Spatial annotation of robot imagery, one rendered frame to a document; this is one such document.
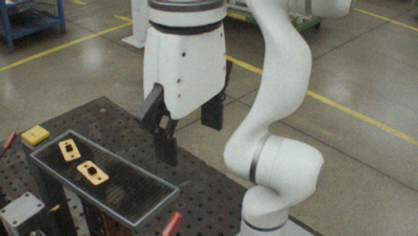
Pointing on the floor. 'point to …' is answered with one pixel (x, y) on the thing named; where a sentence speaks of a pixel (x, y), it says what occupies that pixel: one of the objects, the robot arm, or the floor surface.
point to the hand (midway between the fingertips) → (189, 137)
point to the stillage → (27, 19)
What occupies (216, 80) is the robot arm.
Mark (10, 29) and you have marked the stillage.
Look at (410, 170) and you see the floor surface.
